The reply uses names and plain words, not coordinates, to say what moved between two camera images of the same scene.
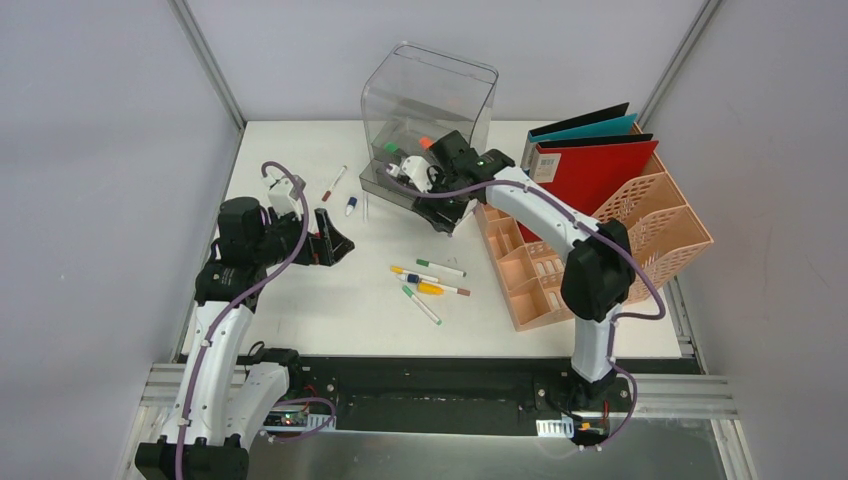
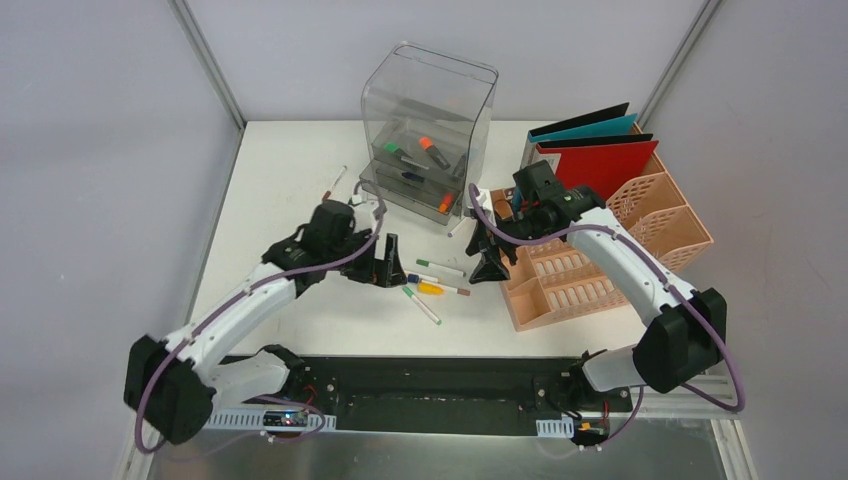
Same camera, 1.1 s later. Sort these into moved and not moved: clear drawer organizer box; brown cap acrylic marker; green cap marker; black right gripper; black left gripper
Moved: black right gripper; black left gripper
Not moved: clear drawer organizer box; brown cap acrylic marker; green cap marker
